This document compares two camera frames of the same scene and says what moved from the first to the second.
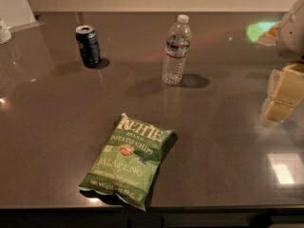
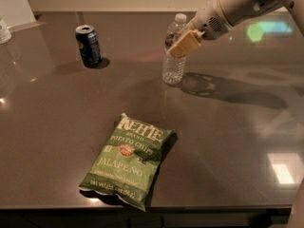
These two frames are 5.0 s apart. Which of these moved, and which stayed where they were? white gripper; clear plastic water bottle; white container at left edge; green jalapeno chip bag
Moved: white gripper
Stayed: clear plastic water bottle; green jalapeno chip bag; white container at left edge
